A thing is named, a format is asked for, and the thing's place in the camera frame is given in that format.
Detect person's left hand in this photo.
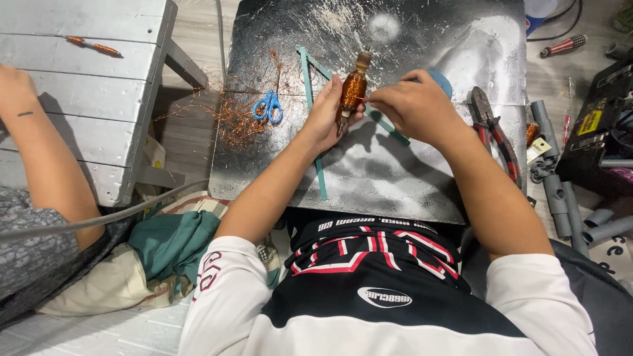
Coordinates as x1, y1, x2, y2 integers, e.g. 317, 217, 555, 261
301, 74, 367, 155

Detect person's right hand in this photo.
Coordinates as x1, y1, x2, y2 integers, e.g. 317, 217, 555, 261
368, 69, 469, 150

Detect copper wound motor armature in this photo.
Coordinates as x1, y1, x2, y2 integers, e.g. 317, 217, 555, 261
336, 51, 373, 138

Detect blue round disc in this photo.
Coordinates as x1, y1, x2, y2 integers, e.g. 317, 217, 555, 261
426, 70, 454, 99

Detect long teal plastic strip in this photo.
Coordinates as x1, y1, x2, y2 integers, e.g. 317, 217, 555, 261
305, 51, 411, 146
296, 45, 328, 201

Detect red black pliers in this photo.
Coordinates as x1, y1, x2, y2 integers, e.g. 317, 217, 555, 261
467, 86, 523, 190

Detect scratched dark metal work board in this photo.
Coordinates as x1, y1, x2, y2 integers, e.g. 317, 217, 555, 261
208, 0, 528, 224

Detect white paper tag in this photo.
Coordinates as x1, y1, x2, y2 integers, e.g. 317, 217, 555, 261
526, 137, 553, 165

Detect clear red pen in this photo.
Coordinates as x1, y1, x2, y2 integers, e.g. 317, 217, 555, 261
561, 76, 575, 151

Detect blue white container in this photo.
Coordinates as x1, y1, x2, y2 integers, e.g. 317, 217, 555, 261
524, 0, 560, 36

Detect heap of grey pipes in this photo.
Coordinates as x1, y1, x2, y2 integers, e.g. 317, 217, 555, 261
528, 100, 633, 258

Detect black toolbox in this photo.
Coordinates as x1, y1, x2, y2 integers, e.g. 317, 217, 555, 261
556, 59, 633, 199

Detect cream cloth bag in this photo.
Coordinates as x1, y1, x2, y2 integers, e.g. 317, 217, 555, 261
135, 133, 167, 201

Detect person's black white jersey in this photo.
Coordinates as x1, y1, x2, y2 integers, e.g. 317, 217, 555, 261
178, 208, 600, 356

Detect teal cloth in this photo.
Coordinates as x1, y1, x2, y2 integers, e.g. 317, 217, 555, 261
128, 210, 222, 286

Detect grey pipe fitting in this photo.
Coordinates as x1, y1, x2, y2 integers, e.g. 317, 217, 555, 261
605, 42, 633, 61

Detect white wooden bench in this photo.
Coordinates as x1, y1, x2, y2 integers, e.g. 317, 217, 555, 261
0, 0, 209, 208

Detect white printed sheet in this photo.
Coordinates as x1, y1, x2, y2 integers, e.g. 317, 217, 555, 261
588, 234, 633, 295

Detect plaid cream cloth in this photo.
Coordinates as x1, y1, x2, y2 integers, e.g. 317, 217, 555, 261
37, 192, 283, 318

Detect black cushion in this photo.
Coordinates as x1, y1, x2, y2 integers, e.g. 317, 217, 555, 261
459, 227, 633, 356

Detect blue handled scissors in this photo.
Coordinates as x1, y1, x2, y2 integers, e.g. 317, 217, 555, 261
252, 90, 284, 125

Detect tangle of copper wire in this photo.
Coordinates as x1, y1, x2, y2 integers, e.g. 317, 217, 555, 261
168, 48, 285, 151

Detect red striped handle screwdriver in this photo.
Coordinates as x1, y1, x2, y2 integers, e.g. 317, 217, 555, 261
539, 34, 588, 59

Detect black cable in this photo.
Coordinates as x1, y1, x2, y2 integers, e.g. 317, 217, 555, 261
526, 0, 585, 43

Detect grey hose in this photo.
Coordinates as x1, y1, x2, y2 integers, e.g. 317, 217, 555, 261
0, 0, 228, 243

